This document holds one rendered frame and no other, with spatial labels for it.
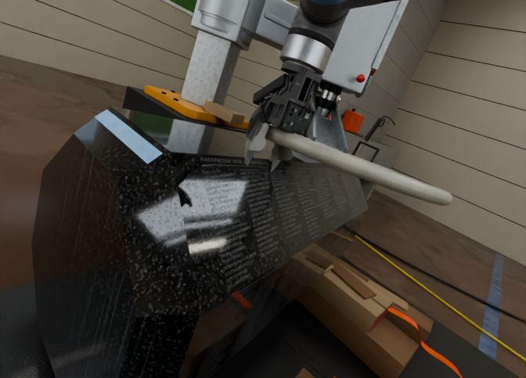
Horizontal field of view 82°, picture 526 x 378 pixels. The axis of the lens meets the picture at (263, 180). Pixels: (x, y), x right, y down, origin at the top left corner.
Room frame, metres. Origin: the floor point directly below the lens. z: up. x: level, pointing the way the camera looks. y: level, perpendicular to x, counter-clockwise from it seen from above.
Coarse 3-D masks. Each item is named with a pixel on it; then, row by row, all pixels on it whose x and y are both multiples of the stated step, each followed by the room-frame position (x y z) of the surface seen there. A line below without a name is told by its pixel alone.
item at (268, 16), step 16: (208, 0) 1.62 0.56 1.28; (224, 0) 1.60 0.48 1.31; (240, 0) 1.62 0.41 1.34; (256, 0) 1.68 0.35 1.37; (272, 0) 1.77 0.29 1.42; (224, 16) 1.61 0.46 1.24; (256, 16) 1.71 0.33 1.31; (272, 16) 1.78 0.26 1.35; (288, 16) 1.82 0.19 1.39; (256, 32) 1.76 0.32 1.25; (272, 32) 1.80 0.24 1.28; (288, 32) 1.84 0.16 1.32
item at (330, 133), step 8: (312, 88) 1.53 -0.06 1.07; (312, 96) 1.40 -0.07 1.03; (312, 104) 1.29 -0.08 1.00; (336, 104) 1.42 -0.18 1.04; (336, 112) 1.33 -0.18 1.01; (320, 120) 1.28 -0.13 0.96; (328, 120) 1.32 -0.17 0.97; (336, 120) 1.27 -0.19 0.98; (312, 128) 1.03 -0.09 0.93; (320, 128) 1.19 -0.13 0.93; (328, 128) 1.22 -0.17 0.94; (336, 128) 1.21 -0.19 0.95; (312, 136) 0.97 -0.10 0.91; (320, 136) 1.11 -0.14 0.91; (328, 136) 1.14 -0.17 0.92; (336, 136) 1.15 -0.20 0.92; (344, 136) 1.07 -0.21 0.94; (328, 144) 1.07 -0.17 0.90; (336, 144) 1.10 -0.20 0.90; (344, 144) 1.00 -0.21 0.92; (344, 152) 0.97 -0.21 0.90
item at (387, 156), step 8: (352, 136) 3.74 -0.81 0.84; (352, 144) 3.71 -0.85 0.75; (360, 144) 3.66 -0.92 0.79; (376, 144) 3.84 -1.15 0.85; (384, 144) 4.75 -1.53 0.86; (352, 152) 3.69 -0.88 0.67; (360, 152) 3.64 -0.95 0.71; (368, 152) 3.72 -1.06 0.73; (384, 152) 4.16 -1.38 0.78; (392, 152) 4.41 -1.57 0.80; (368, 160) 3.82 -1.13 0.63; (376, 160) 4.06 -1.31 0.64; (384, 160) 4.30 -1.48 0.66; (392, 160) 4.56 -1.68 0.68; (368, 184) 4.57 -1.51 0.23; (368, 192) 4.53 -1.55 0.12
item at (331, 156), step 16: (272, 128) 0.61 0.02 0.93; (288, 144) 0.57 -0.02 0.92; (304, 144) 0.55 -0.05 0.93; (320, 144) 0.55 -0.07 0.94; (320, 160) 0.53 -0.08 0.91; (336, 160) 0.52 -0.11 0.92; (352, 160) 0.52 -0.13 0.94; (368, 176) 0.51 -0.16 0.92; (384, 176) 0.51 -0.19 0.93; (400, 176) 0.52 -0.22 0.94; (400, 192) 0.53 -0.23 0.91; (416, 192) 0.53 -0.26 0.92; (432, 192) 0.55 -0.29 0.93; (448, 192) 0.64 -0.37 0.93
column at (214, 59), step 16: (208, 48) 1.68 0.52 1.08; (224, 48) 1.67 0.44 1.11; (192, 64) 1.69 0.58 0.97; (208, 64) 1.68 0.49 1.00; (224, 64) 1.67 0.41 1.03; (192, 80) 1.69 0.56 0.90; (208, 80) 1.68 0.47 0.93; (224, 80) 1.74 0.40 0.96; (192, 96) 1.68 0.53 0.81; (208, 96) 1.67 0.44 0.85; (224, 96) 1.83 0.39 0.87
